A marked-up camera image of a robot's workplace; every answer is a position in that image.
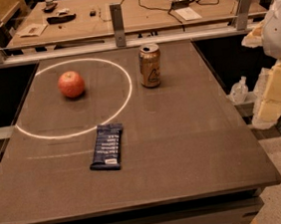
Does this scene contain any gold soda can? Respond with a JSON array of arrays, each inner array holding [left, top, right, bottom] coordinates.
[[139, 44, 160, 88]]

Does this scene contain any white circle marking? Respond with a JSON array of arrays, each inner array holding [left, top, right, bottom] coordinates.
[[16, 57, 134, 140]]

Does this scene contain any white paper sheet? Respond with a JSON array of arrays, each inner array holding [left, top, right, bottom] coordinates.
[[175, 7, 201, 21]]

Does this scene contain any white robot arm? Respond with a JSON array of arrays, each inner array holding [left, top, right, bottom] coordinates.
[[253, 0, 281, 129]]

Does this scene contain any clear plastic bottle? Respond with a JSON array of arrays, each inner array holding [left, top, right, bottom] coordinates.
[[229, 76, 248, 104]]

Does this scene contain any wooden background table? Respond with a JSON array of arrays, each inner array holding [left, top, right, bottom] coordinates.
[[8, 0, 238, 48]]

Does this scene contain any red apple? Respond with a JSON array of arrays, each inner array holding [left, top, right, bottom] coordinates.
[[57, 71, 85, 99]]

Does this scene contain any black flat tool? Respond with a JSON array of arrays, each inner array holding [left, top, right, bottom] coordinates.
[[47, 14, 77, 24]]

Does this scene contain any middle metal bracket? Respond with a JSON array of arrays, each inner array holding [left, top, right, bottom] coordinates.
[[110, 3, 127, 47]]

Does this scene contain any blue rxbar blueberry wrapper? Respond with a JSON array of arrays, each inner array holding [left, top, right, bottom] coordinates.
[[90, 123, 124, 171]]

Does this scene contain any right metal bracket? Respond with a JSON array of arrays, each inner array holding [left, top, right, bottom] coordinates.
[[232, 0, 252, 31]]

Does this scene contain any white paper envelope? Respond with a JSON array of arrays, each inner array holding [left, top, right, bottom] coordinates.
[[17, 23, 47, 38]]

